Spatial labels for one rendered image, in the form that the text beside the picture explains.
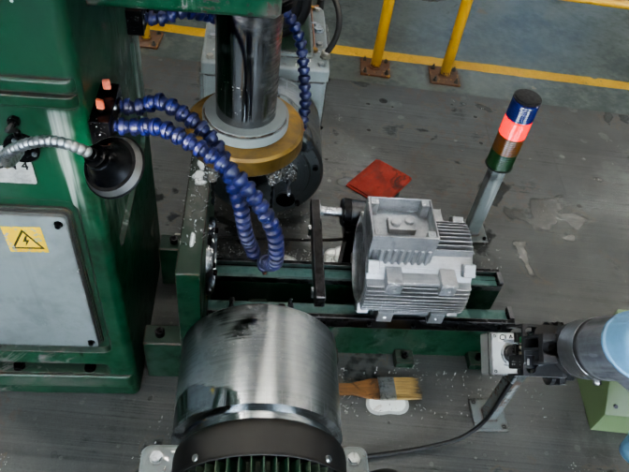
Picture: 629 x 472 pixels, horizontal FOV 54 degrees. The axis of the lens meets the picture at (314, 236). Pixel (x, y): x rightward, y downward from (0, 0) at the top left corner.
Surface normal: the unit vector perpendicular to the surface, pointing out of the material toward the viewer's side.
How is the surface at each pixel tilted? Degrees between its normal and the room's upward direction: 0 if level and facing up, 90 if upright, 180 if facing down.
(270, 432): 3
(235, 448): 16
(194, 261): 0
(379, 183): 2
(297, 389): 24
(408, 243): 90
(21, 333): 90
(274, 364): 9
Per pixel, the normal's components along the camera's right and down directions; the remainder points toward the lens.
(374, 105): 0.11, -0.67
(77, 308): 0.04, 0.74
